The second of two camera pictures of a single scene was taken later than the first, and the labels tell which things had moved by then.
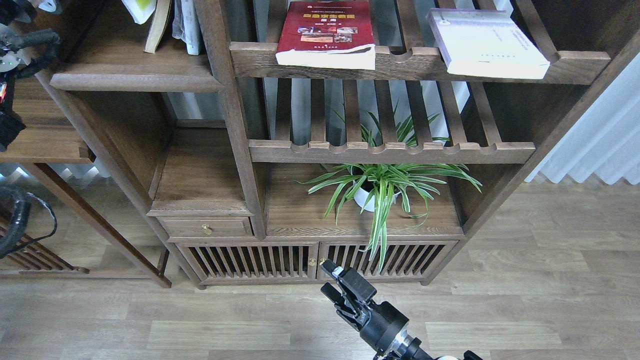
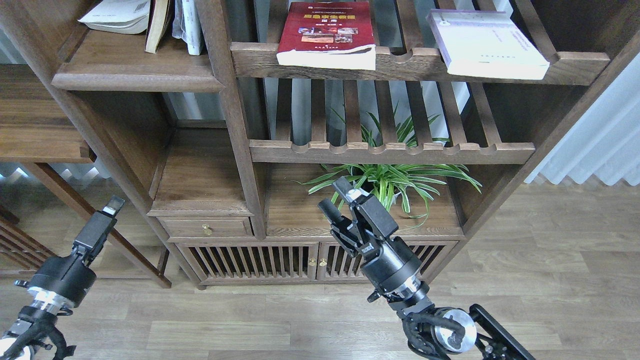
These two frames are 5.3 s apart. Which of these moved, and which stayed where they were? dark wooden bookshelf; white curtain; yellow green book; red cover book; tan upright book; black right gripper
Moved: black right gripper; yellow green book
Stayed: red cover book; dark wooden bookshelf; tan upright book; white curtain
